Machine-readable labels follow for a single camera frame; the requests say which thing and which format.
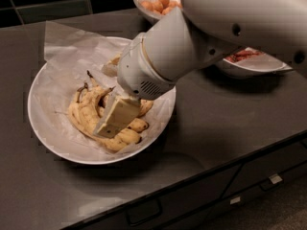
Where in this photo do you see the dark drawer handle left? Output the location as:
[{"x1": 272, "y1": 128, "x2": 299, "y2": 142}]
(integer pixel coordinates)
[{"x1": 126, "y1": 199, "x2": 162, "y2": 226}]

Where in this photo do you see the pile of small orange fruit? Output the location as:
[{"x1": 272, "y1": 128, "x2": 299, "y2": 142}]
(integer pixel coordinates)
[{"x1": 141, "y1": 0, "x2": 182, "y2": 15}]

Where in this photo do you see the yellow spotted banana bunch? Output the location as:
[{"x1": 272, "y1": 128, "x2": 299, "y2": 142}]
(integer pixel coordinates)
[{"x1": 68, "y1": 72, "x2": 154, "y2": 152}]

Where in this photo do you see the white paper liner in large bowl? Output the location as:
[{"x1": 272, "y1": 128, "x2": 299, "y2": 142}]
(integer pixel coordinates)
[{"x1": 33, "y1": 20, "x2": 176, "y2": 156}]

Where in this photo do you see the large white bowl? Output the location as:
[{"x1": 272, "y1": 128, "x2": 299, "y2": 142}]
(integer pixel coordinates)
[{"x1": 27, "y1": 35, "x2": 177, "y2": 166}]

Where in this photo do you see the dark drawer handle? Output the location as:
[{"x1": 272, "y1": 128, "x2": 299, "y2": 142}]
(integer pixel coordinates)
[
  {"x1": 260, "y1": 173, "x2": 283, "y2": 192},
  {"x1": 126, "y1": 199, "x2": 162, "y2": 226}
]

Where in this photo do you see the white bowl with strawberries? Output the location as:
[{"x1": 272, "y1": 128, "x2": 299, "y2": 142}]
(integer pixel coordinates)
[{"x1": 214, "y1": 47, "x2": 294, "y2": 80}]

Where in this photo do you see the dark drawer handle right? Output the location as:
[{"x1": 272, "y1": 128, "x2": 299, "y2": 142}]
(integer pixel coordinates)
[{"x1": 260, "y1": 173, "x2": 283, "y2": 192}]

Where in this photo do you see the pile of red strawberries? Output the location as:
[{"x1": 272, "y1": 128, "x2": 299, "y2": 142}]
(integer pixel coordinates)
[{"x1": 225, "y1": 50, "x2": 262, "y2": 63}]

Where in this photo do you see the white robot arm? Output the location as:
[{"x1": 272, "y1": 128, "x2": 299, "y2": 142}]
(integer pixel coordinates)
[{"x1": 94, "y1": 0, "x2": 307, "y2": 138}]

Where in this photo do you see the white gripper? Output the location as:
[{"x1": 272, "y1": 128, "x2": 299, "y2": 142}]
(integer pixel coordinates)
[{"x1": 93, "y1": 33, "x2": 175, "y2": 138}]

